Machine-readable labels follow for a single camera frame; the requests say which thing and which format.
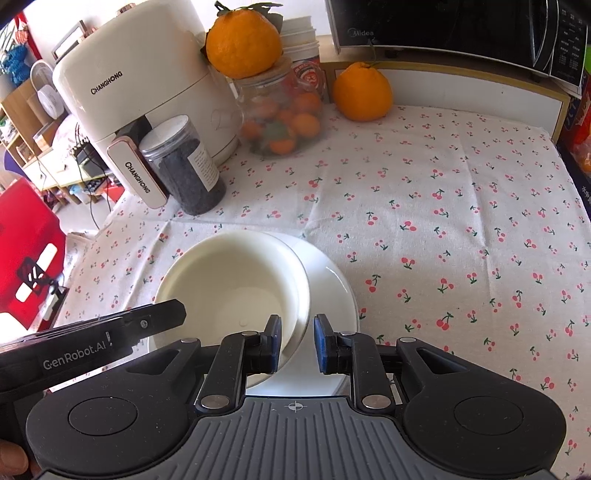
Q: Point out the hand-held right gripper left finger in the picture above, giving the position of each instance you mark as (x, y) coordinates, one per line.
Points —
(276, 341)

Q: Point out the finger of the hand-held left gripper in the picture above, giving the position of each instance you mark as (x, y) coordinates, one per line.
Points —
(157, 316)

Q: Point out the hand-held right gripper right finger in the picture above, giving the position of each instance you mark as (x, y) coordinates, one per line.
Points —
(319, 344)

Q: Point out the large cream bowl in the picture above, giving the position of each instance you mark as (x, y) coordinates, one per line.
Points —
(298, 330)

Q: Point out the small cream bowl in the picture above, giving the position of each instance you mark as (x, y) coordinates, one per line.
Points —
(231, 286)

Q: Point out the person's left hand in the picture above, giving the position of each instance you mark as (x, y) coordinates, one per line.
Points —
(14, 459)

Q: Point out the black phone stand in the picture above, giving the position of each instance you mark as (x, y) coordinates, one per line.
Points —
(34, 272)

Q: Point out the clear jar of dark grains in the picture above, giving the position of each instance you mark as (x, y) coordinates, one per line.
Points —
(184, 184)

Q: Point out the red chair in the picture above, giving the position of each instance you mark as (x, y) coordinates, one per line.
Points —
(23, 221)

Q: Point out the black box appliance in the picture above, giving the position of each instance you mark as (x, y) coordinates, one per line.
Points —
(90, 161)

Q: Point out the cherry print tablecloth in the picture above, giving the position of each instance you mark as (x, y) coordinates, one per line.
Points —
(438, 207)

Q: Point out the pink lace cloth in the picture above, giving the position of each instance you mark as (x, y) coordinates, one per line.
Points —
(64, 134)

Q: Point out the glass jar of small oranges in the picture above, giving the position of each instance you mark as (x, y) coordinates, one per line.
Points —
(281, 120)

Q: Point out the wooden shelf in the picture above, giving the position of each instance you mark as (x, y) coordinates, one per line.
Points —
(23, 138)

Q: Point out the white desk fan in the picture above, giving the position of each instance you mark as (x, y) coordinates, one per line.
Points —
(46, 92)

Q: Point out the white air fryer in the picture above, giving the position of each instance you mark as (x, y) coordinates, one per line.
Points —
(138, 55)

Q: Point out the large orange with leaves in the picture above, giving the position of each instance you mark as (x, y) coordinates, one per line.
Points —
(242, 41)

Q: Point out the blue woven ornament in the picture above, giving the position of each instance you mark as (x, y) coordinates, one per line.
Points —
(14, 64)

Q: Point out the white wooden-framed board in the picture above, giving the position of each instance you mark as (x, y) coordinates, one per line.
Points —
(461, 87)

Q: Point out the stack of white paper cups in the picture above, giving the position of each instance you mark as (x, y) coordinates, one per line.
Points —
(300, 37)

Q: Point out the red snack package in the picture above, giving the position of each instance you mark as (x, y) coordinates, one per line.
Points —
(582, 152)

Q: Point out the black microwave oven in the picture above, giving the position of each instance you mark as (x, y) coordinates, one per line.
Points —
(438, 23)

